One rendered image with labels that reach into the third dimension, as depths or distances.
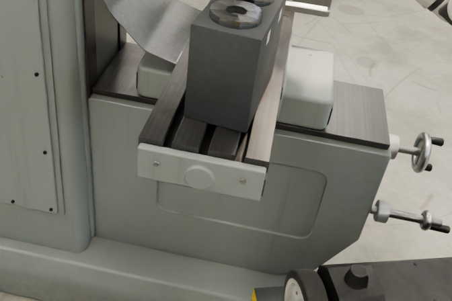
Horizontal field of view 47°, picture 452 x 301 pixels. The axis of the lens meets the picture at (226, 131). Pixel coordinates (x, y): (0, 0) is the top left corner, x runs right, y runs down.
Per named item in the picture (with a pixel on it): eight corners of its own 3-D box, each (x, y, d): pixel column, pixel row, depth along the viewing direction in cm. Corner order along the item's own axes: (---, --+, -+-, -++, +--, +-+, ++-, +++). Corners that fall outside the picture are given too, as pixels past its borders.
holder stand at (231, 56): (272, 76, 111) (289, -14, 99) (246, 134, 93) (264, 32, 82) (218, 63, 113) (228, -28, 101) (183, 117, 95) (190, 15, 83)
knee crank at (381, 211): (445, 225, 145) (453, 209, 142) (449, 240, 141) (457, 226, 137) (366, 209, 147) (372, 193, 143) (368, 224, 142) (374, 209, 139)
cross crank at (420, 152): (426, 158, 154) (440, 126, 147) (432, 185, 145) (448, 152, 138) (372, 148, 155) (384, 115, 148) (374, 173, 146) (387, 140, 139)
